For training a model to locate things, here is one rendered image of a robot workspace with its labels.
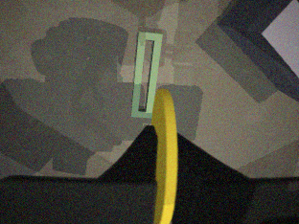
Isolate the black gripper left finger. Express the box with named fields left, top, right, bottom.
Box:
left=0, top=125, right=158, bottom=224

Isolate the gold coin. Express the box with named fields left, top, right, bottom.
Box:
left=151, top=89, right=177, bottom=224

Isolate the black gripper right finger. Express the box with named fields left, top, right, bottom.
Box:
left=171, top=132, right=299, bottom=224

